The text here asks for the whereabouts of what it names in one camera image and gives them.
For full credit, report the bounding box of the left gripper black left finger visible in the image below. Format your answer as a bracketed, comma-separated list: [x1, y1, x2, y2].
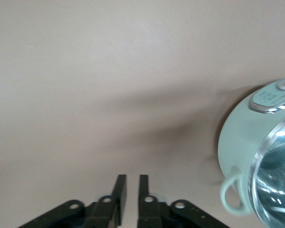
[84, 174, 128, 228]

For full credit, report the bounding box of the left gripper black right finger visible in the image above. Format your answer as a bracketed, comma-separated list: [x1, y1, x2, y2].
[136, 174, 169, 228]

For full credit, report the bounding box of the light green electric pot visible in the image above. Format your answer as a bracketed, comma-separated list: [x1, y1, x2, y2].
[217, 73, 285, 228]

